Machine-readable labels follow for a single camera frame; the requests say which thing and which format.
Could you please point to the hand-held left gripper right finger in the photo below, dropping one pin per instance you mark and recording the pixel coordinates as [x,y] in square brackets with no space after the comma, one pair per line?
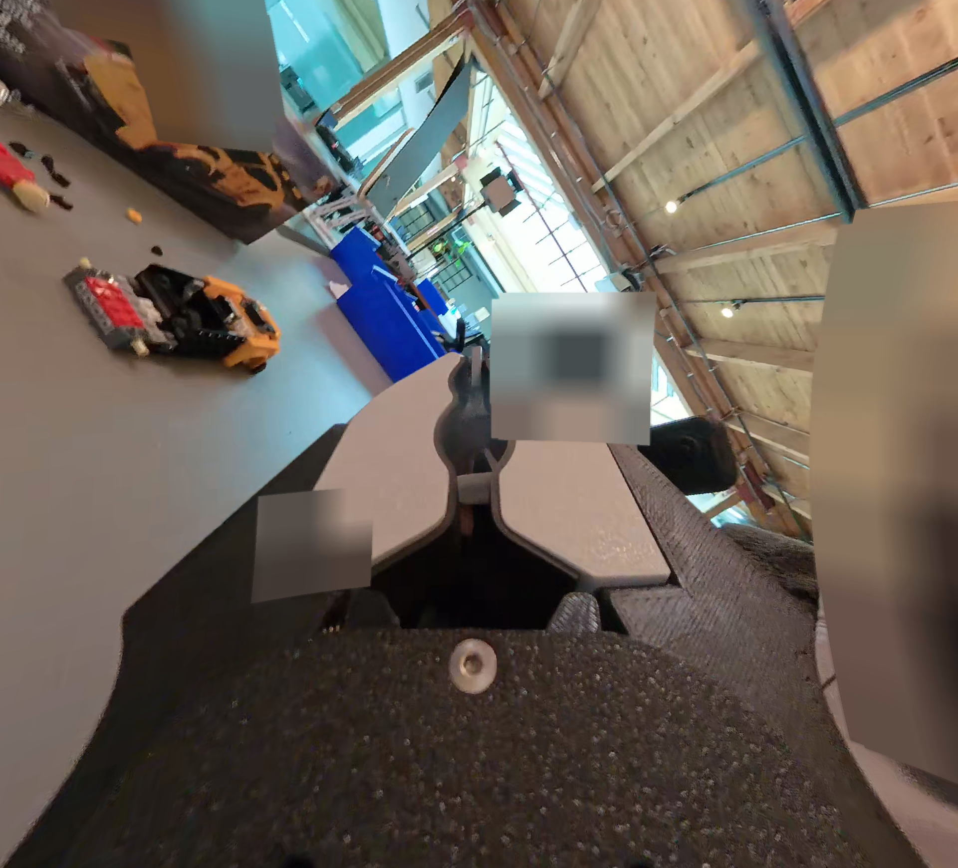
[576,509]

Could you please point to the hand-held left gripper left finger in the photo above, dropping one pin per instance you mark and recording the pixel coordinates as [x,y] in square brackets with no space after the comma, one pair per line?
[397,449]

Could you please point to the partly built lego car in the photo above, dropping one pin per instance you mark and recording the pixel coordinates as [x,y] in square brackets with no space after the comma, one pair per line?
[187,318]

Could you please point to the lego car box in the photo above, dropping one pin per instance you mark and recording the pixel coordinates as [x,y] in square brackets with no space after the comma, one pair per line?
[224,179]

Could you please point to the red lego minifigure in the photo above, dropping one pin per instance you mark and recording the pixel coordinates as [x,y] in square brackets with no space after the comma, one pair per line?
[19,179]

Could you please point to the blue plastic bin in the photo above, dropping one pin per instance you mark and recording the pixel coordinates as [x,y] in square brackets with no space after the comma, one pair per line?
[389,329]

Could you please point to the dark fleece jacket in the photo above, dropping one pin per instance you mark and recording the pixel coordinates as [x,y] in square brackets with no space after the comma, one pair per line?
[771,554]

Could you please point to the square studio light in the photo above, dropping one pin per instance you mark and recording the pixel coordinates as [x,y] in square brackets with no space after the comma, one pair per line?
[500,191]

